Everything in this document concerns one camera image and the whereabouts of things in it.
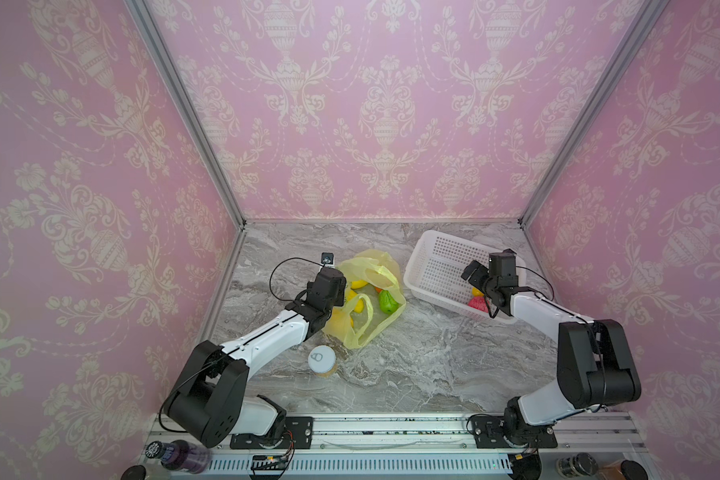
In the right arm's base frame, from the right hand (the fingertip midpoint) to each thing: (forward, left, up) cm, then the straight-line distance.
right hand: (476, 271), depth 94 cm
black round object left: (-48, +84, +3) cm, 97 cm away
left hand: (-4, +45, +3) cm, 45 cm away
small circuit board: (-46, +61, -11) cm, 77 cm away
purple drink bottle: (-45, +76, +3) cm, 88 cm away
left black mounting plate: (-40, +53, -8) cm, 67 cm away
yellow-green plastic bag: (-4, +33, -7) cm, 34 cm away
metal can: (-50, -8, +1) cm, 51 cm away
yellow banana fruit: (-9, +3, +3) cm, 10 cm away
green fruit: (-8, +28, -4) cm, 30 cm away
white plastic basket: (+8, +11, -9) cm, 16 cm away
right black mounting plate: (-44, +4, -1) cm, 44 cm away
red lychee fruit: (-10, +1, -3) cm, 10 cm away
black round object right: (-52, -18, 0) cm, 55 cm away
